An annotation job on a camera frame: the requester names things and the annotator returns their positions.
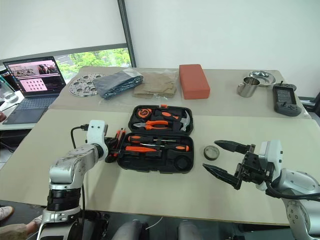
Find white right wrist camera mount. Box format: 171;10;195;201
256;139;283;192

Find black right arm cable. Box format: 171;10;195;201
264;179;320;201

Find stainless steel bowl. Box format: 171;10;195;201
248;70;276;88

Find dark grey folded cloth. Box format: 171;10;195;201
92;69;145;101

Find thin white cable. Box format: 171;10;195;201
146;216;163;230

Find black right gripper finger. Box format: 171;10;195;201
201;163;243;191
213;139;251;155

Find dark grey window frame post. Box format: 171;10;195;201
116;0;137;68

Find tan folded cloth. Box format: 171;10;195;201
132;71;180;98

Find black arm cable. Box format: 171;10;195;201
264;179;320;201
70;124;89;226

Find orange handled pliers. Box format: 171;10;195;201
133;119;170;131

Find orange black handled screwdriver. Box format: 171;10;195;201
126;134;181;144
139;142;190;153

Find black chair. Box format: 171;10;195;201
298;92;320;113

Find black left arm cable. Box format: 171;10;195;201
70;124;89;226

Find orange black tape measure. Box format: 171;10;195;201
136;108;152;120

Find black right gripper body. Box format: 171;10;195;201
234;143;273;186

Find claw hammer orange black handle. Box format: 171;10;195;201
152;107;192;133

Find stainless steel cup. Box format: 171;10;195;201
236;76;261;98

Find grey tape roll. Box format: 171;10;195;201
203;144;221;161

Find grey rounded shape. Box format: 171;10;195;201
113;219;146;240

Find black tool case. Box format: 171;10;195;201
116;104;195;175

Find red orange rectangular block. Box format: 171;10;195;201
178;63;211;100

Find clear plastic container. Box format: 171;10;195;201
0;74;20;111

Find open grey laptop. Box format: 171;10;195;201
2;56;67;125

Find pink beige sneaker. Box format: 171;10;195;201
0;216;43;240
0;205;15;221

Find black handheld controller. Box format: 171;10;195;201
272;81;303;117

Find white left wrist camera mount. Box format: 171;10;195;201
86;119;109;157

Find round perforated metal plate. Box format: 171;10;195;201
68;72;106;97

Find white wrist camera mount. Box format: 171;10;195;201
256;139;283;192
86;119;109;157

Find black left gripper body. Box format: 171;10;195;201
103;136;120;163

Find black floor cable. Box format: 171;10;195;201
0;142;16;153

